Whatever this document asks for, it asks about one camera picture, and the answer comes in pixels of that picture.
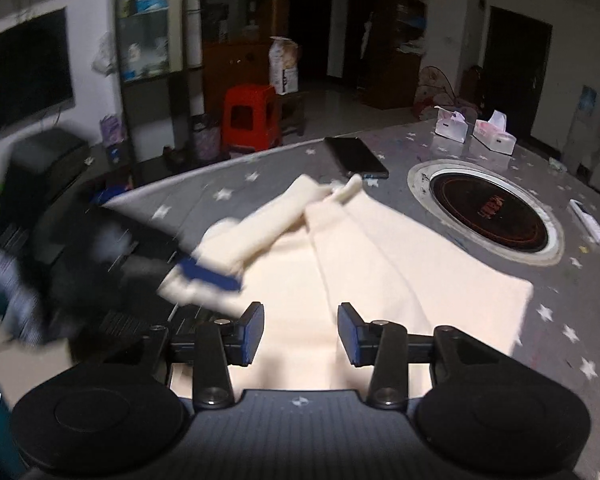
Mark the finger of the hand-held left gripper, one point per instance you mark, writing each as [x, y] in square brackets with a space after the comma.
[210, 274]
[140, 232]

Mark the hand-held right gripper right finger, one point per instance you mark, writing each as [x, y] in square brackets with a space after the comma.
[346, 335]

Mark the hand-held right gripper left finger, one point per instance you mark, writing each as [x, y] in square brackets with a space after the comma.
[250, 334]

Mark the cream garment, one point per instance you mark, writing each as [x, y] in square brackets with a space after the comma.
[380, 270]

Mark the person's left hand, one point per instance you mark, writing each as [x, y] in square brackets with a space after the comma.
[20, 305]

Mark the purple bag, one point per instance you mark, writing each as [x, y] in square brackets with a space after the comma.
[111, 132]

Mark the patterned bag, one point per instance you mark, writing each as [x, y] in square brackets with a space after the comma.
[205, 140]

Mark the black television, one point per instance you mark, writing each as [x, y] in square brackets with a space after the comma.
[20, 75]

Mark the red plastic stool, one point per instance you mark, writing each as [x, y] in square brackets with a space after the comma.
[252, 105]

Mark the black smartphone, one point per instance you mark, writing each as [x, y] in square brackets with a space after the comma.
[355, 157]

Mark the white plastic bag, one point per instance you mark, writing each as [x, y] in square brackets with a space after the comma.
[103, 55]

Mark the round built-in induction cooker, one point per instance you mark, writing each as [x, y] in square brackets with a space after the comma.
[485, 210]

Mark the brown wooden cabinet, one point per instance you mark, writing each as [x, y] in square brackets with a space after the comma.
[230, 65]

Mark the glass display cabinet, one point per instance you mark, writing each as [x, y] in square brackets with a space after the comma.
[145, 35]

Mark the grey star-print tablecloth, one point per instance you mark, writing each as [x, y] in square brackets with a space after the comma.
[555, 285]

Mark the white orange sack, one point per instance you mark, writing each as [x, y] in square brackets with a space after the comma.
[284, 65]

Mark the white pink tissue box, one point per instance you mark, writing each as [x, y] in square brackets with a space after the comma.
[495, 135]
[450, 127]

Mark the floral mesh food cover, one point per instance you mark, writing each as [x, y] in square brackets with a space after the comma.
[437, 87]

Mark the white remote control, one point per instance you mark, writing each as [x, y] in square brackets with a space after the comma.
[590, 222]

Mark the dark door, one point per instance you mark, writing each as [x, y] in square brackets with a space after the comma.
[515, 70]

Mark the dark wooden bookshelf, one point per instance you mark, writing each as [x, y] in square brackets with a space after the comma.
[410, 20]

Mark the blue wall poster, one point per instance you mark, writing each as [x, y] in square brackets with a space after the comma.
[588, 100]

